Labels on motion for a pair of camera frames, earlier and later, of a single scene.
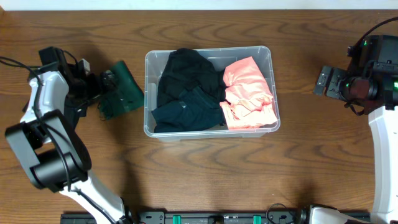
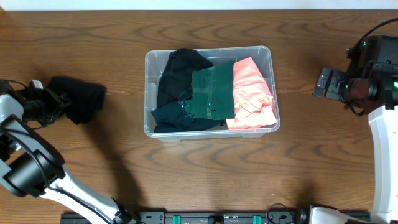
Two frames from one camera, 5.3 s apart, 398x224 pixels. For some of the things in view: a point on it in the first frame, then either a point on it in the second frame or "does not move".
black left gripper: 94,86 to 53,106
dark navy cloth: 194,110 does not move
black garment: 185,69 does not move
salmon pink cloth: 249,104 does not move
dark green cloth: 125,95 to 212,93
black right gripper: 336,90 does not move
